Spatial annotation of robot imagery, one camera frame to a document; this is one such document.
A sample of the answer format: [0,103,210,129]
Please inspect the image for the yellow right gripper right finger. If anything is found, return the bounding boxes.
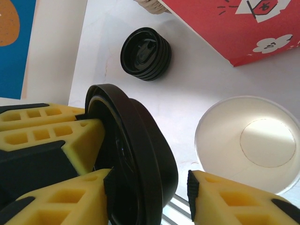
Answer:
[187,170,300,225]

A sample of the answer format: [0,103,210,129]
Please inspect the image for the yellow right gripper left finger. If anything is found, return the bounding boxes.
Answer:
[0,168,114,225]

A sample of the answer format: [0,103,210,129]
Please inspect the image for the black coffee cup lid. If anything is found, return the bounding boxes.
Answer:
[83,83,179,225]

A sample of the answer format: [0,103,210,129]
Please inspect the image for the paper coffee cup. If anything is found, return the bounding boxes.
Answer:
[194,95,300,195]

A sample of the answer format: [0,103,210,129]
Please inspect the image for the red white paper bag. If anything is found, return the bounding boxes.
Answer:
[156,0,300,68]

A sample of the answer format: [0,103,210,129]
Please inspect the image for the black lid stack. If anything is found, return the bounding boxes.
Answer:
[120,27,172,82]

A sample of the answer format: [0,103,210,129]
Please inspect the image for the beige pulp cup carrier stack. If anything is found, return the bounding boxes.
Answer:
[133,0,173,15]

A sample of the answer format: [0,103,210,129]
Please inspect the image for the blue floral wall panel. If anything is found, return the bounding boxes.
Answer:
[0,0,37,99]

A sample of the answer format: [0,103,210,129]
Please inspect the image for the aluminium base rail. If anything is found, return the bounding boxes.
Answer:
[161,194,193,225]

